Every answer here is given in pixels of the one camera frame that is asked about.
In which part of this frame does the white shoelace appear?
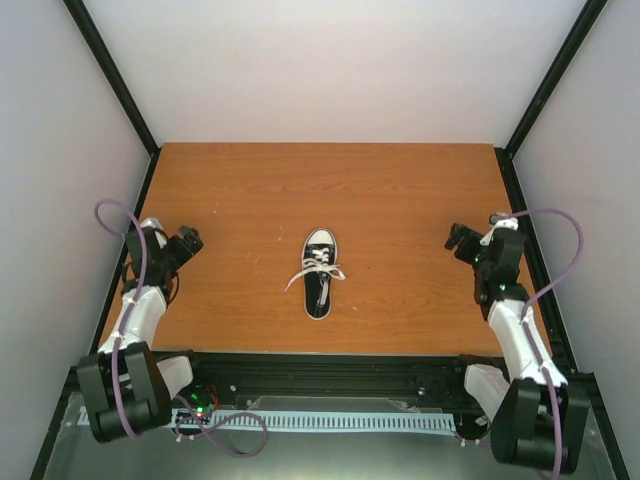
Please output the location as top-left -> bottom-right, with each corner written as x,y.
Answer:
284,244 -> 346,319

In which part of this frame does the black white canvas sneaker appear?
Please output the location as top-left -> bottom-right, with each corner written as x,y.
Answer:
301,228 -> 337,320

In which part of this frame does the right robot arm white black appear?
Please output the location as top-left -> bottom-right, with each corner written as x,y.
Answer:
445,219 -> 589,479

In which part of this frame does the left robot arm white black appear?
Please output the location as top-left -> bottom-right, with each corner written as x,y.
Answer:
76,218 -> 208,443

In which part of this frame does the small circuit board with led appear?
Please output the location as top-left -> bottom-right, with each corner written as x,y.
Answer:
189,390 -> 219,418

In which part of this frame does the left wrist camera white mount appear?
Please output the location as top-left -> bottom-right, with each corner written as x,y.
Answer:
140,217 -> 168,249

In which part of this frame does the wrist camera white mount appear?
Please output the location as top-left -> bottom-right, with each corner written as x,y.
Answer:
140,217 -> 168,249
479,212 -> 519,247

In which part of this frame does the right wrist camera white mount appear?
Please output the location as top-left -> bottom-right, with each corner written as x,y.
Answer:
479,212 -> 519,247

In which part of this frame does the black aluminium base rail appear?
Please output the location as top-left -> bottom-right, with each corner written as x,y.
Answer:
187,351 -> 507,410

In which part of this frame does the light blue slotted cable duct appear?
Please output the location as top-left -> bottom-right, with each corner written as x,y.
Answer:
164,408 -> 456,436

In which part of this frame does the left black frame post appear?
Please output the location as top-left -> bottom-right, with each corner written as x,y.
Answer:
62,0 -> 161,154

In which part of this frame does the black frame post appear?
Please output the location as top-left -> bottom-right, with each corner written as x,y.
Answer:
62,0 -> 161,154
504,0 -> 608,160

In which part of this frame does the right black frame post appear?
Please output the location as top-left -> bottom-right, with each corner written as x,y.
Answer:
504,0 -> 608,160

